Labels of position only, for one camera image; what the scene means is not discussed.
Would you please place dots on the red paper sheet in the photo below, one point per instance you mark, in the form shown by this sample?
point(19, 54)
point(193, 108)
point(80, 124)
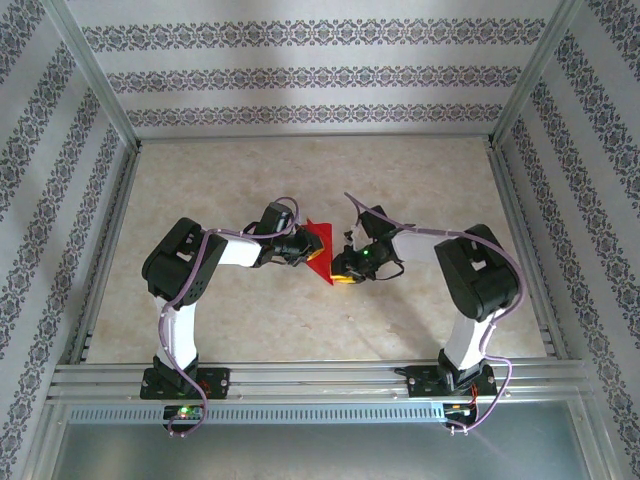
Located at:
point(326, 240)

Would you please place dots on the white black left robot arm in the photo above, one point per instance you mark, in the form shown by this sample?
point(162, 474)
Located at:
point(177, 335)

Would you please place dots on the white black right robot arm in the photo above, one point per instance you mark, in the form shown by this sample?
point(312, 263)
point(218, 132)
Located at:
point(470, 340)

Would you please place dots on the grey metal panel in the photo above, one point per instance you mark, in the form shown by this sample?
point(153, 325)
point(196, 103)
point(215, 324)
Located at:
point(320, 455)

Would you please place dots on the circuit board with green light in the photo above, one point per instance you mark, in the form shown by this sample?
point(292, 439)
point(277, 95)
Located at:
point(182, 412)

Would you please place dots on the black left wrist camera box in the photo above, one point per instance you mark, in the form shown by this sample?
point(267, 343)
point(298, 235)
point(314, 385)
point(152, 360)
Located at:
point(275, 218)

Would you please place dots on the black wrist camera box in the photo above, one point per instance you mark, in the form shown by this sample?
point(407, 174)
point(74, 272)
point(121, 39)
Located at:
point(275, 218)
point(376, 222)

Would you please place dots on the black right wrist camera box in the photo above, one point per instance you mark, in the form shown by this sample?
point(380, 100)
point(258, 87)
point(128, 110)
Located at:
point(376, 222)

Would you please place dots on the aluminium table edge rail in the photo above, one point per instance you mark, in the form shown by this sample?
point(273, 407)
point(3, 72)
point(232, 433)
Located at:
point(315, 139)

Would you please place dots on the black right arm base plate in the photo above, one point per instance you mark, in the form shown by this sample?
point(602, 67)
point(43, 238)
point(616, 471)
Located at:
point(422, 382)

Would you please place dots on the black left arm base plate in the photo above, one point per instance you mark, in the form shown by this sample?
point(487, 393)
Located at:
point(215, 382)

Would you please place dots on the aluminium side rail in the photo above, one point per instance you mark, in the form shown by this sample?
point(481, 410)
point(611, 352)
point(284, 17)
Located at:
point(107, 250)
point(510, 200)

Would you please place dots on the aluminium corner post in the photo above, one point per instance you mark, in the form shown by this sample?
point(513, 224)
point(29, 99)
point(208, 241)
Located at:
point(536, 70)
point(96, 70)

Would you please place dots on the aluminium frame strut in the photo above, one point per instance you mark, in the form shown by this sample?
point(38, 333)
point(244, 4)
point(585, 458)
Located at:
point(595, 445)
point(42, 445)

